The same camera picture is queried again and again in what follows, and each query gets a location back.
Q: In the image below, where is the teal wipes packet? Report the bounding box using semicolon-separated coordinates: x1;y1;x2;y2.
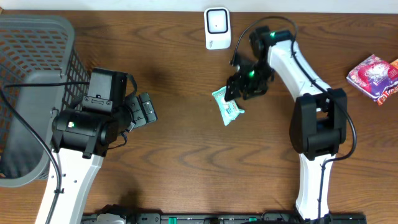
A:
212;86;245;126

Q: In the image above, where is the purple red snack packet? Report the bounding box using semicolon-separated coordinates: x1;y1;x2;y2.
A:
346;55;397;101

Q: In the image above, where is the orange red snack packet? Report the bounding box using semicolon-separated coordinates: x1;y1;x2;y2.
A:
376;86;398;106

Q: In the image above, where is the white orange small packet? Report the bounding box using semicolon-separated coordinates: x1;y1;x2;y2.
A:
391;59;398;68

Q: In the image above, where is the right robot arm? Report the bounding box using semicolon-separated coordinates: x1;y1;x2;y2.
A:
222;26;349;223

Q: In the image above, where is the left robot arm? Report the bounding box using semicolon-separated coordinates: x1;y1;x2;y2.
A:
35;93;157;223

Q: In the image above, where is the grey plastic basket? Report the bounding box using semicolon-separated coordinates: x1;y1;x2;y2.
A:
1;15;90;187

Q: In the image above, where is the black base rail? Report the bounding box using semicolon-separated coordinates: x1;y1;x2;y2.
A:
80;205;368;224

